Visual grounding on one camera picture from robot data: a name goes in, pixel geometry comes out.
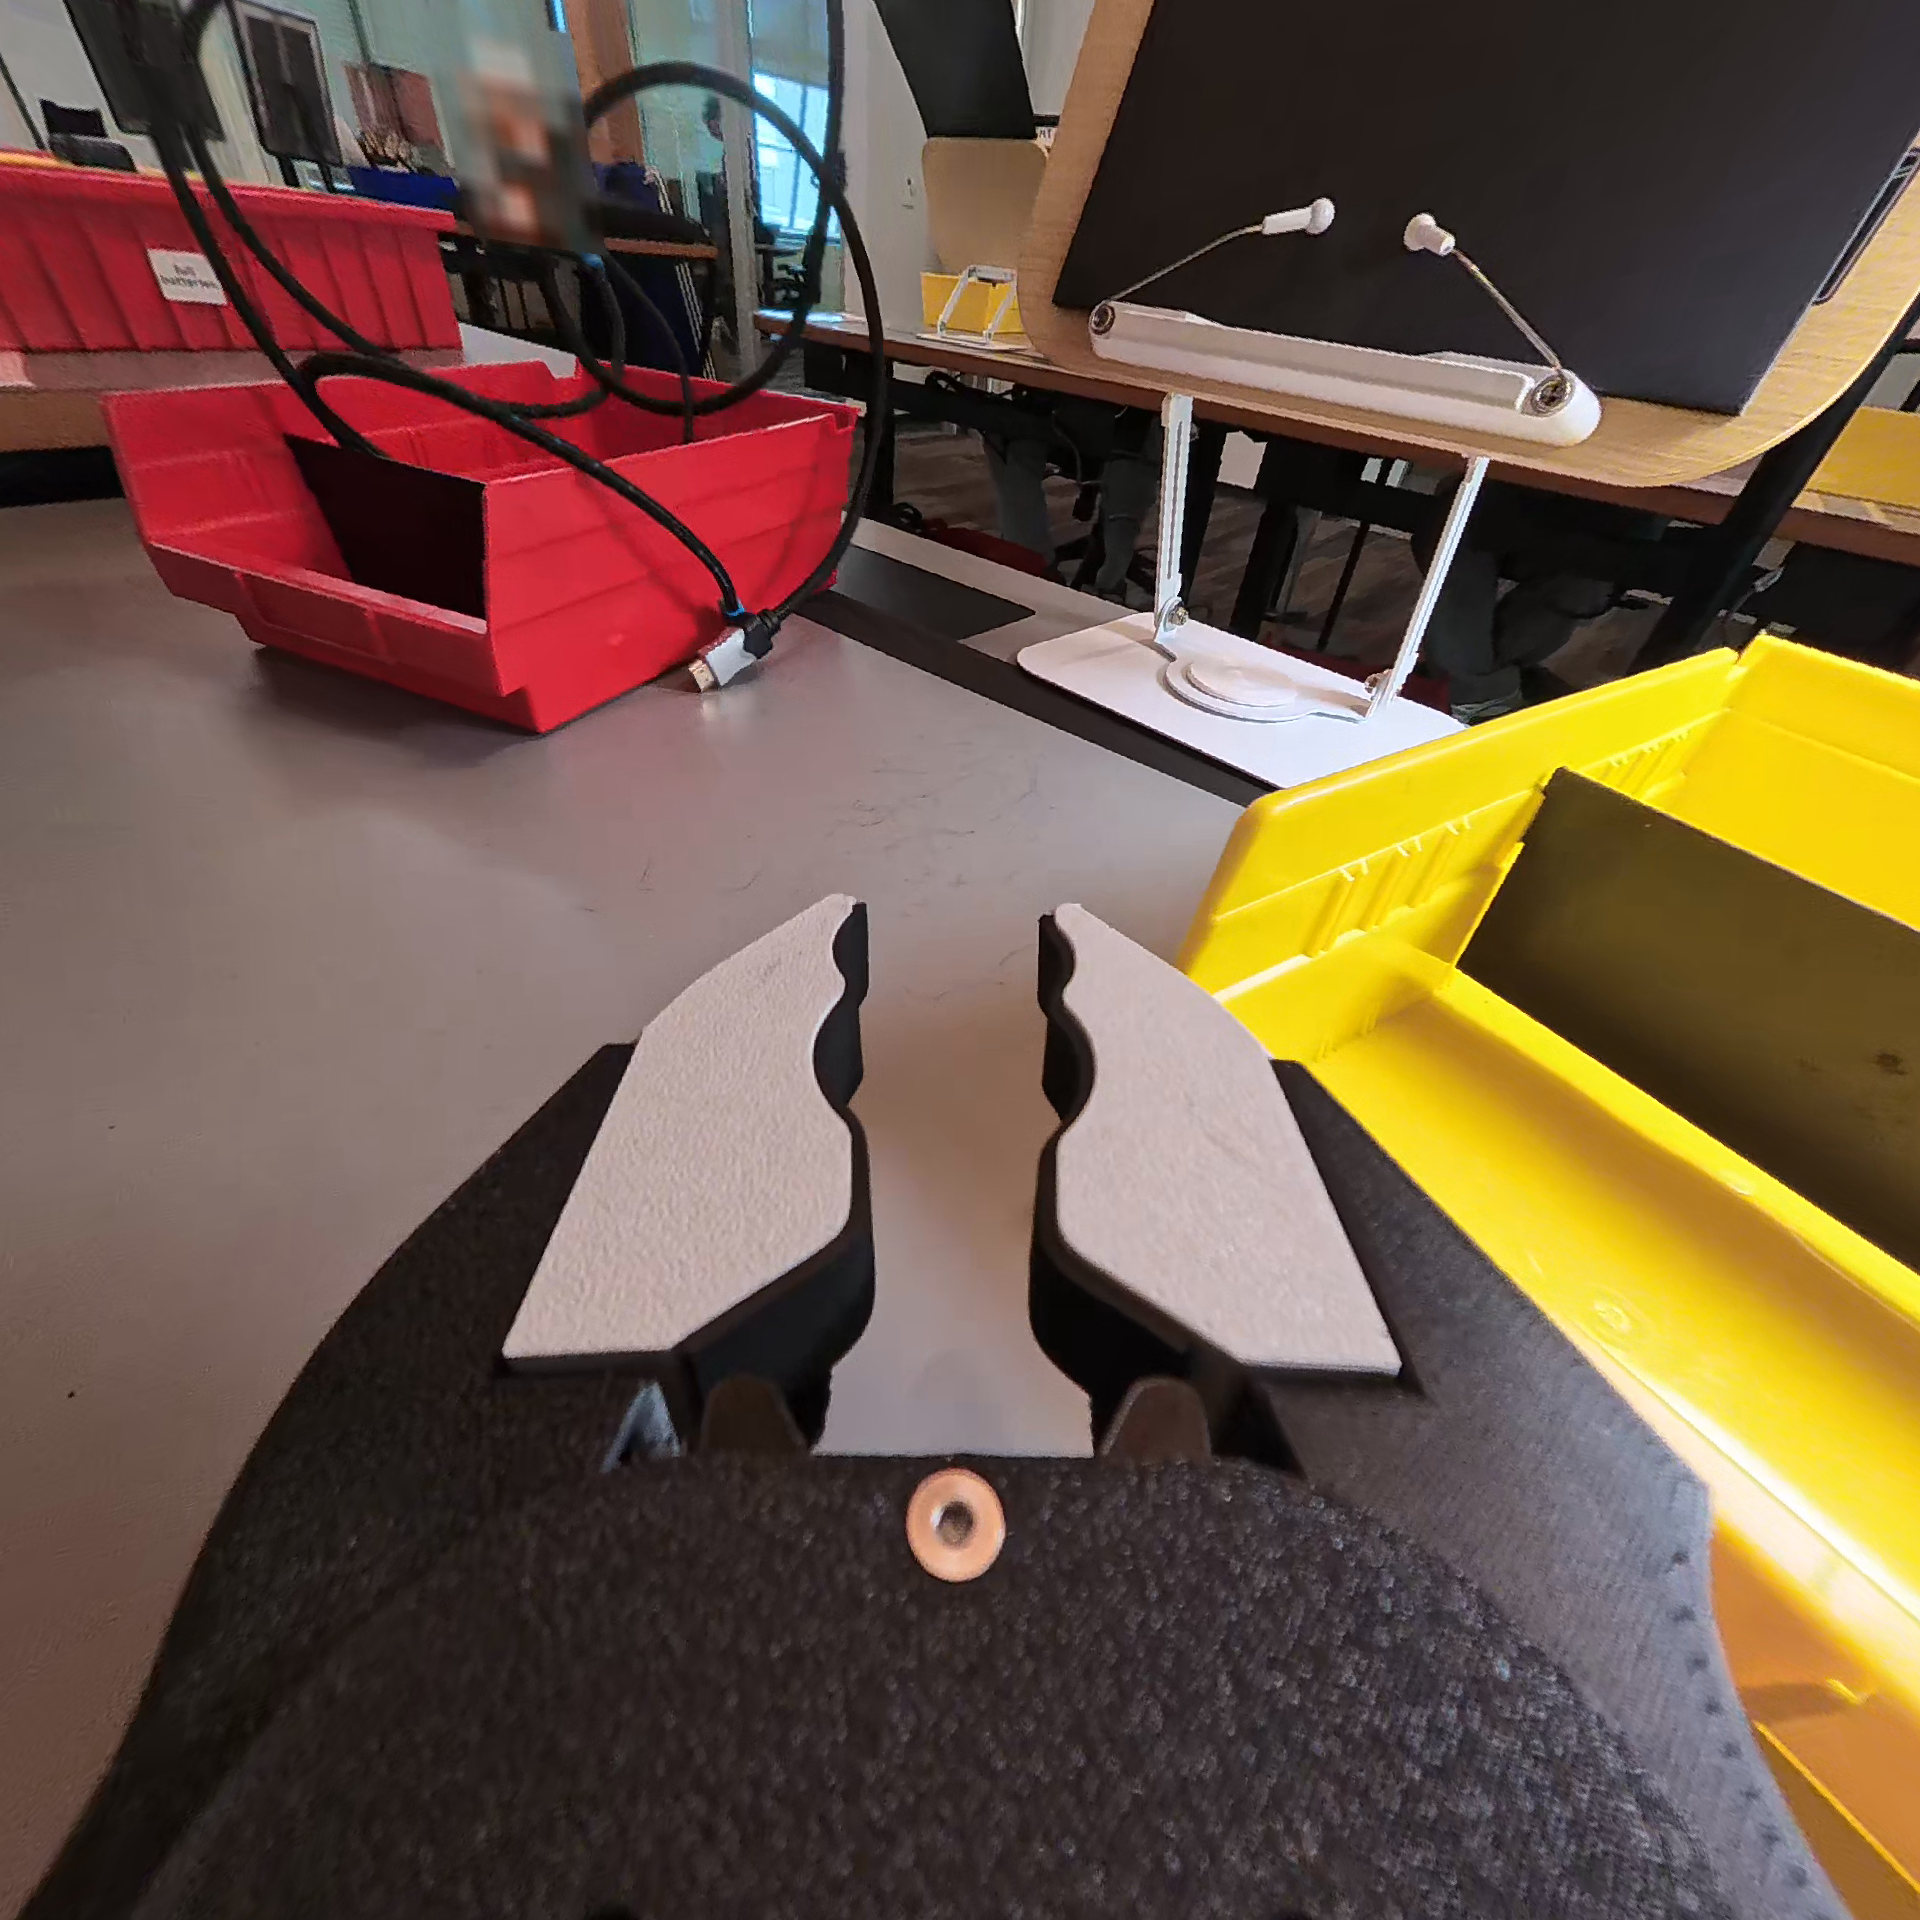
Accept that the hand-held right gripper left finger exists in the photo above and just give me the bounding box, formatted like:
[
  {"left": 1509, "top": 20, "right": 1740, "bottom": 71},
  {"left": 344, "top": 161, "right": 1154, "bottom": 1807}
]
[{"left": 503, "top": 895, "right": 876, "bottom": 1374}]

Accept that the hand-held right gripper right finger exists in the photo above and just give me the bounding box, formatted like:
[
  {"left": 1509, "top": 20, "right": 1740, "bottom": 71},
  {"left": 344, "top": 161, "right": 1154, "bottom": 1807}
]
[{"left": 1031, "top": 903, "right": 1404, "bottom": 1383}]

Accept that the red plastic bin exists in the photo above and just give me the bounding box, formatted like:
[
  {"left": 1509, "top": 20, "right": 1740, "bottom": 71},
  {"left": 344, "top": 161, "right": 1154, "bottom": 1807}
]
[
  {"left": 0, "top": 157, "right": 463, "bottom": 354},
  {"left": 103, "top": 358, "right": 860, "bottom": 734}
]

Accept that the black bin divider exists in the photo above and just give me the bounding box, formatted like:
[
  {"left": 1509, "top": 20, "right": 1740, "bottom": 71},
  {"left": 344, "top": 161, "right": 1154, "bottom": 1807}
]
[
  {"left": 1459, "top": 768, "right": 1920, "bottom": 1261},
  {"left": 285, "top": 433, "right": 488, "bottom": 616}
]

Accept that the black panel on stand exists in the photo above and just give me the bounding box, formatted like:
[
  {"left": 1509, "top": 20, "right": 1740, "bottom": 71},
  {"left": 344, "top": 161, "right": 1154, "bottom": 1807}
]
[
  {"left": 66, "top": 0, "right": 227, "bottom": 137},
  {"left": 231, "top": 0, "right": 344, "bottom": 167}
]

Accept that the wooden office desk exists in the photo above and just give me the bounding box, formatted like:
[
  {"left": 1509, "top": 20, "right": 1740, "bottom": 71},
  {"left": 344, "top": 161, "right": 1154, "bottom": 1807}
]
[{"left": 754, "top": 306, "right": 1920, "bottom": 663}]

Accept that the wooden support post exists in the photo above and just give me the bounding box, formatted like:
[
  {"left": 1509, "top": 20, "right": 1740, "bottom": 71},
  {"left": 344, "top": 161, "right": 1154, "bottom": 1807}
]
[{"left": 563, "top": 0, "right": 646, "bottom": 167}]

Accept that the wooden edged table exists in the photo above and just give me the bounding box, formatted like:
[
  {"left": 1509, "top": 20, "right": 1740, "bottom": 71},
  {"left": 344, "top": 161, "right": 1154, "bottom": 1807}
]
[{"left": 0, "top": 345, "right": 467, "bottom": 452}]

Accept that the thick black braided hdmi cable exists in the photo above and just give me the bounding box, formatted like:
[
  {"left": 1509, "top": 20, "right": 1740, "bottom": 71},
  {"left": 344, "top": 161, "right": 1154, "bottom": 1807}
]
[{"left": 151, "top": 0, "right": 759, "bottom": 695}]

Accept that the white board stand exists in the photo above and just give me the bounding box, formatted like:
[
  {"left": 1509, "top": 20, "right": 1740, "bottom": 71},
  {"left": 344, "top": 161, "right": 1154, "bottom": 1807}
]
[
  {"left": 1018, "top": 194, "right": 1605, "bottom": 789},
  {"left": 944, "top": 263, "right": 1038, "bottom": 349}
]

